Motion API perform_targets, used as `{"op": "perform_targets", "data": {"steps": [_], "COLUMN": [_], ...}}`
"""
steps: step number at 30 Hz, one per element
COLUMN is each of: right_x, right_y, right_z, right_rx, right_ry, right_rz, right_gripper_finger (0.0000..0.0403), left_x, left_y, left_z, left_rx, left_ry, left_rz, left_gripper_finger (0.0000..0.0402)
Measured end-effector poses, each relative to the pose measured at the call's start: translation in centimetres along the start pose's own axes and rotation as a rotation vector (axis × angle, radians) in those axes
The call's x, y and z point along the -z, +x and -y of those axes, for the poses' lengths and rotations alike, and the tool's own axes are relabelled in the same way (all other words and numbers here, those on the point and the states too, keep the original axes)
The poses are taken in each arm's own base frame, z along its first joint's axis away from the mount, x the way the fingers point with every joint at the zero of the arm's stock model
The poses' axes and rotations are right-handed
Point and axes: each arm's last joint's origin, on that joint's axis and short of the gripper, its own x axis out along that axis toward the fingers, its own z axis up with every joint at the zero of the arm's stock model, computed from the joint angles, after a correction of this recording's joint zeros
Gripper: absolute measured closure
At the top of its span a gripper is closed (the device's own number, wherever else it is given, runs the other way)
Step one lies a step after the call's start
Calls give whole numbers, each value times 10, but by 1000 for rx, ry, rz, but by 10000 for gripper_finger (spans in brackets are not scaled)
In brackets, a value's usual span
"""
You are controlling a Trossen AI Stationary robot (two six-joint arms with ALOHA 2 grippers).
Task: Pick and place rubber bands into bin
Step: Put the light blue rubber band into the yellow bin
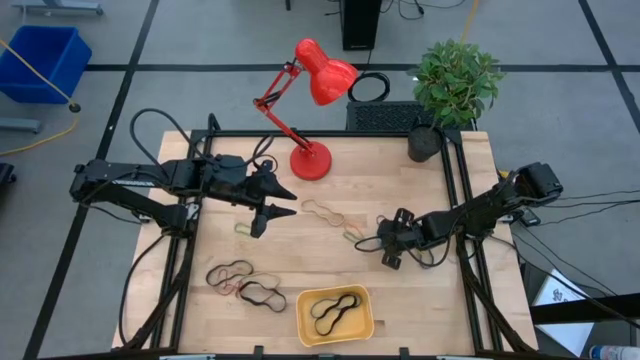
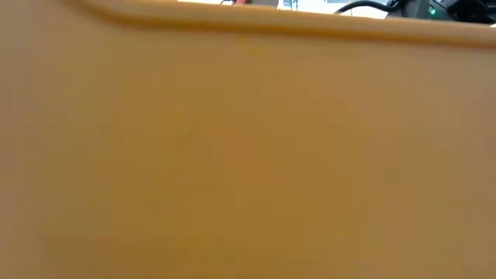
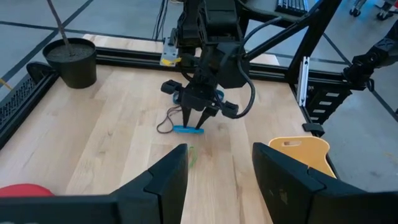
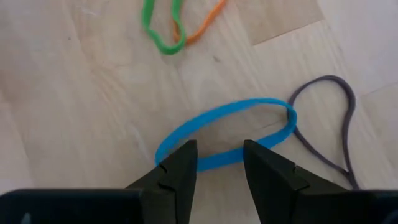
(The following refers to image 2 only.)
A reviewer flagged yellow plastic bin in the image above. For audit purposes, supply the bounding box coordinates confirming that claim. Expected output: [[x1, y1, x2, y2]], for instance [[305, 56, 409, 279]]
[[0, 0, 496, 279]]

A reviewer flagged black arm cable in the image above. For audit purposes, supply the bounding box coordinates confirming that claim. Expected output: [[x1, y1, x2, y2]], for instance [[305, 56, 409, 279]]
[[335, 0, 400, 16]]

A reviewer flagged red desk lamp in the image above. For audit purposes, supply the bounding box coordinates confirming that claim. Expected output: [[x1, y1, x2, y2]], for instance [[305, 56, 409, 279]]
[[219, 0, 280, 9]]

